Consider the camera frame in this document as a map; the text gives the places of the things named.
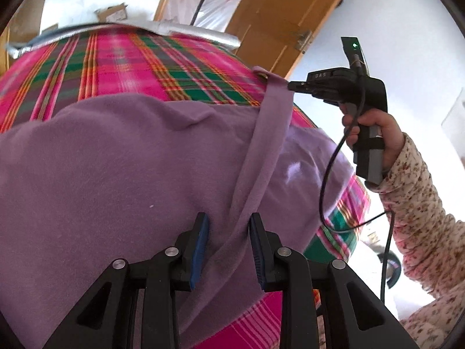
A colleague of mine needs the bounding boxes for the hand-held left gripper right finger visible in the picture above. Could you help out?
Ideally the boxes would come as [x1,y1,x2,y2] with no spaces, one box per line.
[250,213,420,349]

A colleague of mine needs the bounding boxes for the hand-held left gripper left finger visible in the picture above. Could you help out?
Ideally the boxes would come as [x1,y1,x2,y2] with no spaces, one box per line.
[44,213,210,349]

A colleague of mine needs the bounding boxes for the purple fleece garment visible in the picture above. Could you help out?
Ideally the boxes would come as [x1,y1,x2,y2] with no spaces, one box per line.
[0,66,355,349]

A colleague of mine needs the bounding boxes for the person's right forearm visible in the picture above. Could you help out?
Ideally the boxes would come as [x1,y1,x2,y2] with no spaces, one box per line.
[371,133,465,299]

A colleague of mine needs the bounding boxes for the person's right hand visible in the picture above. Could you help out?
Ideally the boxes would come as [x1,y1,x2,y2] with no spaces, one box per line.
[341,111,405,176]

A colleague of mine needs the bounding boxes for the wooden door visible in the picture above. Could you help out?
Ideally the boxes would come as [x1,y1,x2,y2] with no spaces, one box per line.
[224,0,361,81]

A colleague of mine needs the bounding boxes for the pink plaid bed sheet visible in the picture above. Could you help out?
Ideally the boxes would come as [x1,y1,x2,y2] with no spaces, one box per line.
[0,31,372,349]

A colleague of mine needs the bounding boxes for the person's floral clothing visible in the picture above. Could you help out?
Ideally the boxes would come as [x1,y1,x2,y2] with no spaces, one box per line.
[399,290,465,349]

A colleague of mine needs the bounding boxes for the cardboard box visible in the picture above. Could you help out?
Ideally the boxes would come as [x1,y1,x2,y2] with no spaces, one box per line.
[94,3,129,23]

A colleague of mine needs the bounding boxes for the wooden wardrobe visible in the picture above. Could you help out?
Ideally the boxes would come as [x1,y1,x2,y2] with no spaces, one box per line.
[0,25,11,78]

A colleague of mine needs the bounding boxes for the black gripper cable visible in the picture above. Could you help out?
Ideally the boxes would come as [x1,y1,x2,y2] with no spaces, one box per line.
[319,79,397,307]

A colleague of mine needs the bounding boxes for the wooden door frame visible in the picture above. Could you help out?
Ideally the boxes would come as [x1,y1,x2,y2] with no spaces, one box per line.
[153,0,261,32]

